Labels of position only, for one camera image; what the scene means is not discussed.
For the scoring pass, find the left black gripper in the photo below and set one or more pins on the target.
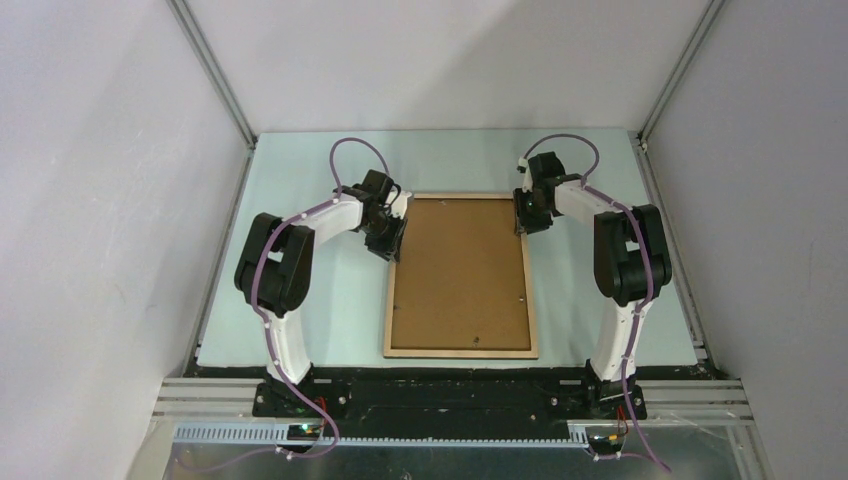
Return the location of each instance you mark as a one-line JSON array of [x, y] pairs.
[[390, 249]]

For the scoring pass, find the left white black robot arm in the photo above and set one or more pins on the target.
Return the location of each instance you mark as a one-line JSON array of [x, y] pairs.
[[274, 270]]

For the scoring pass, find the black picture frame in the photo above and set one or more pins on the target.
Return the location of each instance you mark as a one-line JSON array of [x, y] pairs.
[[389, 311]]

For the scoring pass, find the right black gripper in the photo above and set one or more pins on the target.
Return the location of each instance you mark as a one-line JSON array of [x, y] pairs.
[[523, 223]]

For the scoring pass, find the brown cardboard backing board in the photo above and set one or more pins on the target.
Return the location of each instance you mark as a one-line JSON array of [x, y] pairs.
[[464, 278]]

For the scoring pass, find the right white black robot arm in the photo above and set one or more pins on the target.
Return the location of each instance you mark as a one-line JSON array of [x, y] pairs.
[[631, 263]]

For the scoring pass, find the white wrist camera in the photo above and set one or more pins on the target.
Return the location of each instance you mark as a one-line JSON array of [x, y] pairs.
[[399, 204], [527, 180]]

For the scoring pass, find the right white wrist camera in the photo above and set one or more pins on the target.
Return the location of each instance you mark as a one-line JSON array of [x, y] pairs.
[[527, 180]]

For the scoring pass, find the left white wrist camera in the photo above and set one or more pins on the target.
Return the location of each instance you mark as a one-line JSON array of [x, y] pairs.
[[399, 204]]

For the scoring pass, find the aluminium frame rail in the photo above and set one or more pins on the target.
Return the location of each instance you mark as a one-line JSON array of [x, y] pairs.
[[220, 411]]

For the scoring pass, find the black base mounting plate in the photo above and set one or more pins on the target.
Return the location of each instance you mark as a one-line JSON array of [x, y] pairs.
[[365, 396]]

